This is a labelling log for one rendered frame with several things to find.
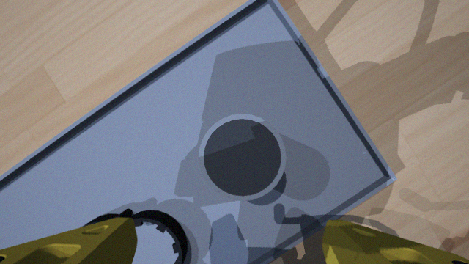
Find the blue-grey rectangular tray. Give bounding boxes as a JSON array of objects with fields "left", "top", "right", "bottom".
[{"left": 0, "top": 0, "right": 397, "bottom": 264}]

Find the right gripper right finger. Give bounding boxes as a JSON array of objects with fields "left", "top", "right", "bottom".
[{"left": 322, "top": 220, "right": 469, "bottom": 264}]

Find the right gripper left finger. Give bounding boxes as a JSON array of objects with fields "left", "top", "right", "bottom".
[{"left": 0, "top": 217, "right": 138, "bottom": 264}]

